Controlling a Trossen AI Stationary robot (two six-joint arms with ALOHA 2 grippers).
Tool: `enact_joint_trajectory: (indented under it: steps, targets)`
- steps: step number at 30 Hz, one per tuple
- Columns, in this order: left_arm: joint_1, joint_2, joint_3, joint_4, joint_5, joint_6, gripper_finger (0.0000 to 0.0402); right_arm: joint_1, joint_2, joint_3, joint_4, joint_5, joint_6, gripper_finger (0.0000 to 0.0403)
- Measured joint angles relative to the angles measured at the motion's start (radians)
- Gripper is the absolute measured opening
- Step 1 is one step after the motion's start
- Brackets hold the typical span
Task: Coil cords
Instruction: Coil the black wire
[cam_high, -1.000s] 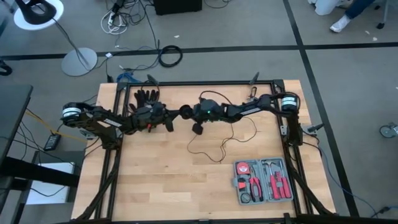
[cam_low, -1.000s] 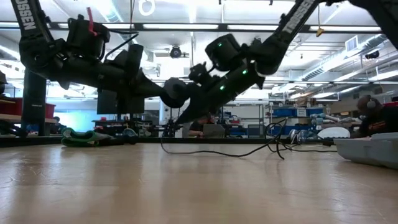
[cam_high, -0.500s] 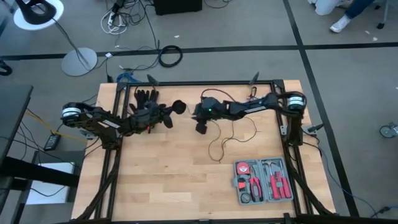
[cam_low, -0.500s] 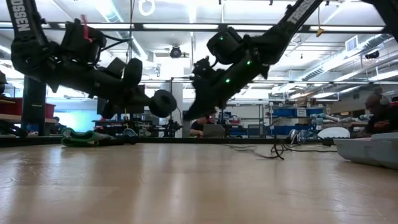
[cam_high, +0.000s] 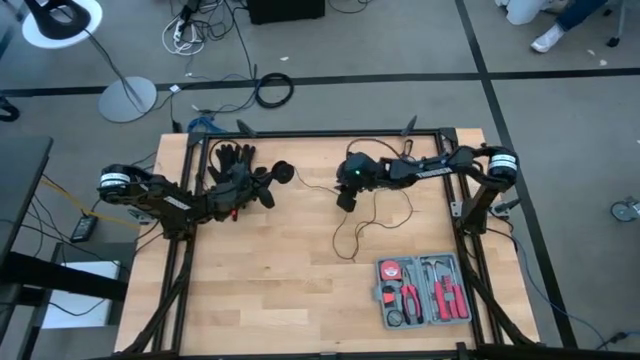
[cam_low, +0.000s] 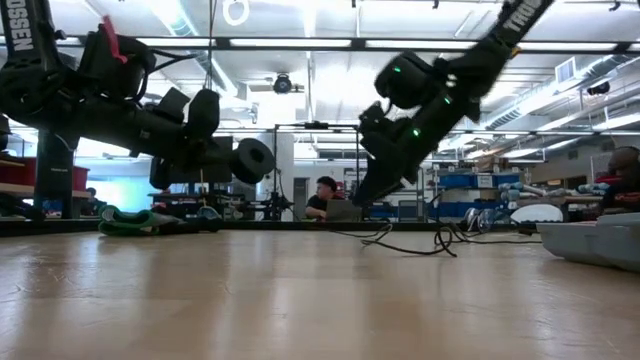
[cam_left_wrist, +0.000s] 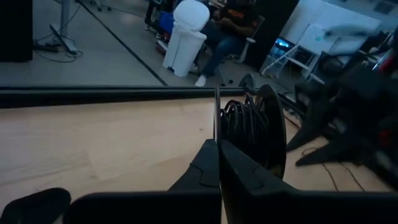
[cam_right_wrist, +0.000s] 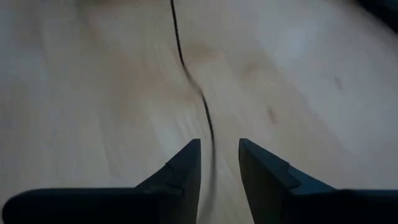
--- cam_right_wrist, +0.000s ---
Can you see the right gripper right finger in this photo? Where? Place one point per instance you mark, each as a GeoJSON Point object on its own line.
{"type": "Point", "coordinates": [295, 205]}

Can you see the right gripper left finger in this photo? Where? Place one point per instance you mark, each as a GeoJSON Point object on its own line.
{"type": "Point", "coordinates": [155, 205]}

